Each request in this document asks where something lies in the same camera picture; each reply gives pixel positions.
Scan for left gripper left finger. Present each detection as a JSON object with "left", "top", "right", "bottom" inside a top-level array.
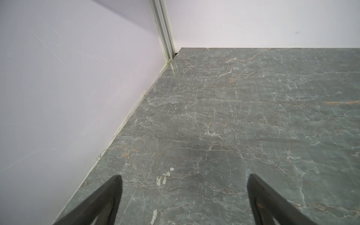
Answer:
[{"left": 55, "top": 175, "right": 123, "bottom": 225}]

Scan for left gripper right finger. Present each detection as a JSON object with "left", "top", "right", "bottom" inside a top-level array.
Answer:
[{"left": 247, "top": 173, "right": 315, "bottom": 225}]

